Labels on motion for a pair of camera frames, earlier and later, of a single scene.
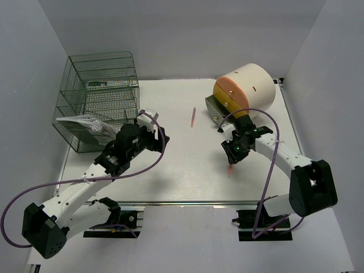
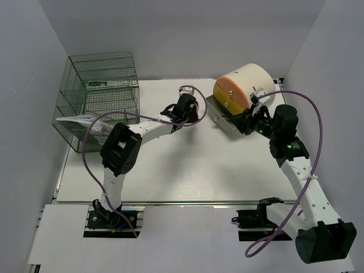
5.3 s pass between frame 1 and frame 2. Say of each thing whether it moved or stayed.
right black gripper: moved
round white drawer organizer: stayed
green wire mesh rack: stayed
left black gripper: moved
